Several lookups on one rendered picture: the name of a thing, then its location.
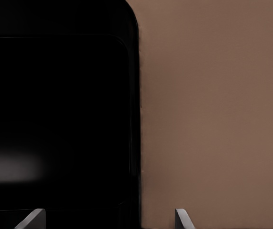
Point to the black storage box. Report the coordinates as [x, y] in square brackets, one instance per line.
[60, 107]

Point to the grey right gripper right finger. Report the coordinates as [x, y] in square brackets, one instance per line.
[182, 219]

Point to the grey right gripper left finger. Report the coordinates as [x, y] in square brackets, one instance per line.
[35, 219]

